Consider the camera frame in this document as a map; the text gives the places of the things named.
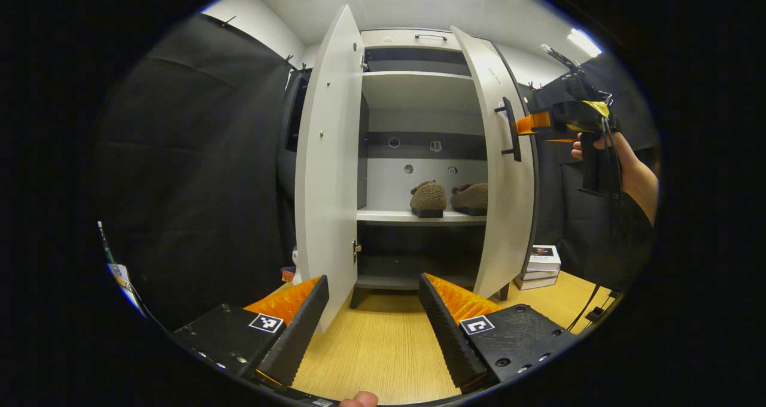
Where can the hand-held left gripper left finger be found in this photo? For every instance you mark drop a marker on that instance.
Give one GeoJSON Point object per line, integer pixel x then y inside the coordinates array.
{"type": "Point", "coordinates": [299, 329]}

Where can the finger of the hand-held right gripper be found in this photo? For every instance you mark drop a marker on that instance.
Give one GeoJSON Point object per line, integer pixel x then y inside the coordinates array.
{"type": "Point", "coordinates": [532, 122]}
{"type": "Point", "coordinates": [562, 140]}

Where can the metal door hinge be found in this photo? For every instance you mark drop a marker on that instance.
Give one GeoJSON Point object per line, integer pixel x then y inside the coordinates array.
{"type": "Point", "coordinates": [356, 250]}
{"type": "Point", "coordinates": [363, 62]}

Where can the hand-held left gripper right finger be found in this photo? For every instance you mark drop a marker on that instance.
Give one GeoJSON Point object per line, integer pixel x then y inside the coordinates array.
{"type": "Point", "coordinates": [449, 329]}

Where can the white book with dark picture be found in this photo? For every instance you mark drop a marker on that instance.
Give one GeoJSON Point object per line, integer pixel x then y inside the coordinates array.
{"type": "Point", "coordinates": [544, 257]}

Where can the penguin plush toy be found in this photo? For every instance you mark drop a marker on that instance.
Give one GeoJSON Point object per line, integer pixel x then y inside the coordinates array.
{"type": "Point", "coordinates": [289, 263]}

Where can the white shoe cabinet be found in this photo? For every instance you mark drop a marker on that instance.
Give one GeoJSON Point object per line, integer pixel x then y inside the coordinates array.
{"type": "Point", "coordinates": [419, 90]}

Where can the black backdrop cloth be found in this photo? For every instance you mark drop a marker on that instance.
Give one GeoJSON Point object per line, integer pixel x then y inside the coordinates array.
{"type": "Point", "coordinates": [191, 185]}

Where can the small ceiling light panel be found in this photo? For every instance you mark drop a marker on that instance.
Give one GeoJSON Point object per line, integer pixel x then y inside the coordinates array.
{"type": "Point", "coordinates": [584, 42]}

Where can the brown fuzzy shoe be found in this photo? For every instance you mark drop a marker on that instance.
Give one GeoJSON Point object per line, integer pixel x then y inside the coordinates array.
{"type": "Point", "coordinates": [428, 199]}
{"type": "Point", "coordinates": [470, 197]}

